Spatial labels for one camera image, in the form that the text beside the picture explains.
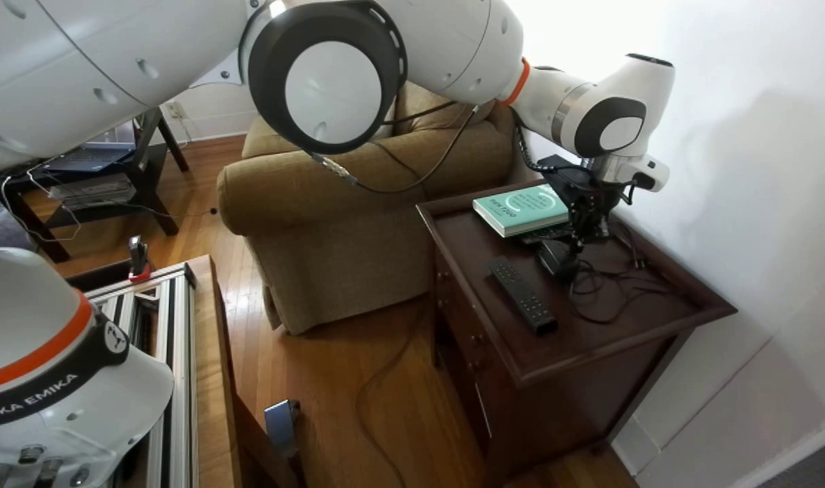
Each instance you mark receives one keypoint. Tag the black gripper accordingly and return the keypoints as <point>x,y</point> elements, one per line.
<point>588,198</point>

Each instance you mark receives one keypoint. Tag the green paperback book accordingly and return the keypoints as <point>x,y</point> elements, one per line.
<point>519,210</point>

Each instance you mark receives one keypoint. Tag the aluminium profile frame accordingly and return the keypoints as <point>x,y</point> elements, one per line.
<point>172,360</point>

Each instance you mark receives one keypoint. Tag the small black device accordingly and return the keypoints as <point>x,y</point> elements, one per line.
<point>555,260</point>

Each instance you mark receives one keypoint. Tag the olive brown fabric sofa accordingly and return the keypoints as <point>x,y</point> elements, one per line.
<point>341,234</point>

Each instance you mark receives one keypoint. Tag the wooden robot cart top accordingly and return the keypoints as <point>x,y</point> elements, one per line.
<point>216,379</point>

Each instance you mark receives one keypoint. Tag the black remote control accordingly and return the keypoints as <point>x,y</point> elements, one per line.
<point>523,297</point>

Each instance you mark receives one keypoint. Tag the dark wood side table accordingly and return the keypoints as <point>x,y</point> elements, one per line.
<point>558,360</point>

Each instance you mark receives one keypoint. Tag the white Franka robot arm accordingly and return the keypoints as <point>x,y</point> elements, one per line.
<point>341,83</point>

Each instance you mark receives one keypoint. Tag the black desk with clutter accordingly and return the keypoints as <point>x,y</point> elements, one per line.
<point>95,184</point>

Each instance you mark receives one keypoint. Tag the red black bar clamp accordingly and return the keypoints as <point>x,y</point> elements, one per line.
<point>139,259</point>

